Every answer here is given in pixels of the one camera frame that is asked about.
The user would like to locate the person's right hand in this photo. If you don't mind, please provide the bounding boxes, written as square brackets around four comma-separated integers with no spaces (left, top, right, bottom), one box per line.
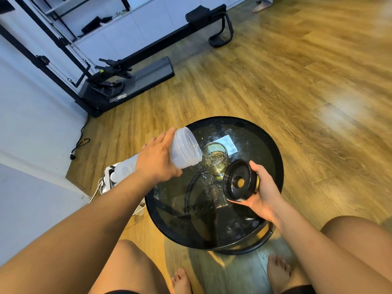
[227,160,285,224]

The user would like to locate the person's right leg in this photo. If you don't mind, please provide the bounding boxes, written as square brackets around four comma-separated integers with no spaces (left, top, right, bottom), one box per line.
[267,216,392,294]

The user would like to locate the clear footed glass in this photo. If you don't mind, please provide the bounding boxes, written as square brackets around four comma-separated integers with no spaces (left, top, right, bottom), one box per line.
[200,142,230,181]

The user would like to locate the white box with headset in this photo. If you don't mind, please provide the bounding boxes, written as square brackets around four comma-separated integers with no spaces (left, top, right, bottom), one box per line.
[102,163,123,194]

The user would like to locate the round black glass side table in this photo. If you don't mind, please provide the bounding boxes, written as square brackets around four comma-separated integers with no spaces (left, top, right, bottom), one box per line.
[145,116,285,256]

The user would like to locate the thick white cable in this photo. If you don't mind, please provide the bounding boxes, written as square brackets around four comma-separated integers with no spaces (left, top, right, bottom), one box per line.
[89,177,105,203]

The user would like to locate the black pouch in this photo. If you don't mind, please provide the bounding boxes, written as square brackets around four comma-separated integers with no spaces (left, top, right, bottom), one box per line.
[81,16,113,35]

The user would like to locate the person's right forearm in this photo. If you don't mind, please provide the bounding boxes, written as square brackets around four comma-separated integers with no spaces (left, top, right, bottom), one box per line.
[271,202,392,294]

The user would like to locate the black rowing machine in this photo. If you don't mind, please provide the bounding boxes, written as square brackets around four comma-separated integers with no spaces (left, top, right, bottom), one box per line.
[0,0,234,118]

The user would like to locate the person's leg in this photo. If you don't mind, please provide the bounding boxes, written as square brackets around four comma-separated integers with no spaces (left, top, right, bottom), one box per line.
[267,216,392,294]
[89,239,192,294]

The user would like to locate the black shorts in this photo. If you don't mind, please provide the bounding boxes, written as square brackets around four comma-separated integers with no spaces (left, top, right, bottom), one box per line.
[104,284,316,294]

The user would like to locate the person's left hand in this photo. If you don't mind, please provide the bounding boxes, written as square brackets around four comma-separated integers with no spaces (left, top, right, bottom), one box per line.
[136,127,183,184]

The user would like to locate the white shaker bottle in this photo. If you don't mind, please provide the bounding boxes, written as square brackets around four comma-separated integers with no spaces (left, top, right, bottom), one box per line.
[109,126,203,184]

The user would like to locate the black wall screen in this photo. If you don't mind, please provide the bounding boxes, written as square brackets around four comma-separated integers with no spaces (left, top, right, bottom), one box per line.
[0,0,16,15]

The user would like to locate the person's left forearm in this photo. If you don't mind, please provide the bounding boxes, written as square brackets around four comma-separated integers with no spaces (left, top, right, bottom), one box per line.
[0,171,154,294]

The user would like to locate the person's left leg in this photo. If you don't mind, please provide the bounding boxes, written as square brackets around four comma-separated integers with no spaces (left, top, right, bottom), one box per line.
[89,239,192,294]

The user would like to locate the black gold shaker lid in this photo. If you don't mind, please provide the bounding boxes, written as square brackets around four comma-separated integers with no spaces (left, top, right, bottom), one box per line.
[223,159,261,202]

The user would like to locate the black power cord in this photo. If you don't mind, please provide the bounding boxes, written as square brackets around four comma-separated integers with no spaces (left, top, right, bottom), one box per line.
[69,114,91,160]

